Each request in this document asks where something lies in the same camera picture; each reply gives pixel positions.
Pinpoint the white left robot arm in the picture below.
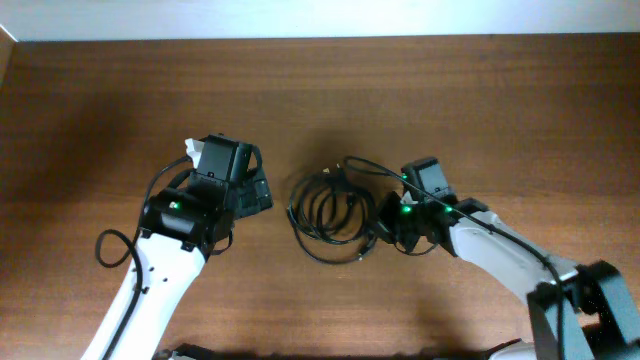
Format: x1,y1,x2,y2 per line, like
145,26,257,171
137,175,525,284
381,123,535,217
83,134,273,359

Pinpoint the black usb cable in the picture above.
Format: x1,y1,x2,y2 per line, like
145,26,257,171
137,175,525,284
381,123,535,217
286,167,381,265

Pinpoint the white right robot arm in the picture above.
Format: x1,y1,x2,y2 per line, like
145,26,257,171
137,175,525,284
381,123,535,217
378,157,639,359

